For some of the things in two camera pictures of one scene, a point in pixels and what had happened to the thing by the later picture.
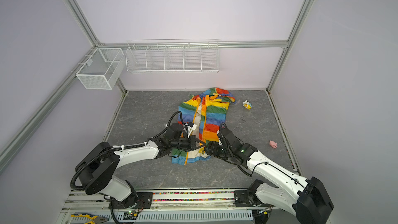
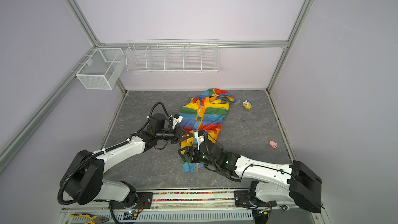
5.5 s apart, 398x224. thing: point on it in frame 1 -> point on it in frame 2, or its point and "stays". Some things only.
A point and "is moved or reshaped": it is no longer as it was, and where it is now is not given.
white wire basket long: [173, 56] stays
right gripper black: [213, 149] -> [191, 150]
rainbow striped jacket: [206, 112] is moved or reshaped
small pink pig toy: [273, 144] stays
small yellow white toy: [247, 105] stays
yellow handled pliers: [95, 219] stays
